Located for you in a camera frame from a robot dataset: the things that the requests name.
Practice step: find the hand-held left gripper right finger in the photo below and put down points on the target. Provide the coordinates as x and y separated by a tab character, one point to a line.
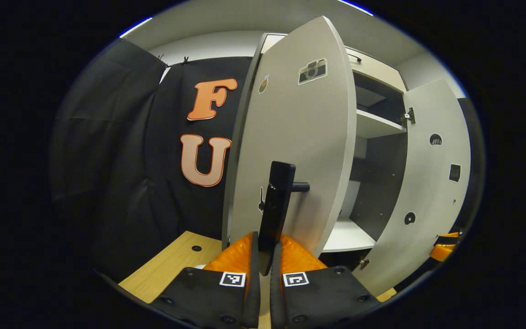
327	297

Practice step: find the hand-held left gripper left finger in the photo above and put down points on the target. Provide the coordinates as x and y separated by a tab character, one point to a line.
208	297

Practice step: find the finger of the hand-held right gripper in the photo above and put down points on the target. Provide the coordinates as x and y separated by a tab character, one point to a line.
443	252
450	235

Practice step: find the cabinet door with cherry sticker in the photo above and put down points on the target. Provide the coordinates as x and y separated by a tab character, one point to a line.
427	192

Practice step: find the grey double-door shoe cabinet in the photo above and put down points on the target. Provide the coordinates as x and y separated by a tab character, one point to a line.
381	183

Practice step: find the cabinet door with camera sticker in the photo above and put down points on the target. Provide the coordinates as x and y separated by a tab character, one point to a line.
299	137

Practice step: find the metal door hinge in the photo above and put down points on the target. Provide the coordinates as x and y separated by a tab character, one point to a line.
364	263
409	117

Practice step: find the white cabinet shelf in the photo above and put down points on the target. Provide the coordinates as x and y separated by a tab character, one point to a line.
372	125

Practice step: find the black backdrop cloth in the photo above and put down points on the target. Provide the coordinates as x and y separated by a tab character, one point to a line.
121	160

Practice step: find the row of black cloth clips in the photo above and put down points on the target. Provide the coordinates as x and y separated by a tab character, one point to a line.
185	60

